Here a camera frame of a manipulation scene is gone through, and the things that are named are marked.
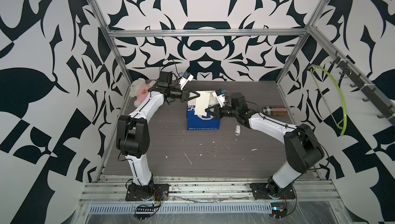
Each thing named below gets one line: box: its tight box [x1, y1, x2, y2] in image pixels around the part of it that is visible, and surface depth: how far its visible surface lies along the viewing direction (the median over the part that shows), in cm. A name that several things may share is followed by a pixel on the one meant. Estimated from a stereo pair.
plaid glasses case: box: [262, 105, 289, 116], surface depth 104 cm
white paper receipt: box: [194, 91, 211, 117], surface depth 84 cm
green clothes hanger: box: [307, 64, 348, 137], surface depth 74 cm
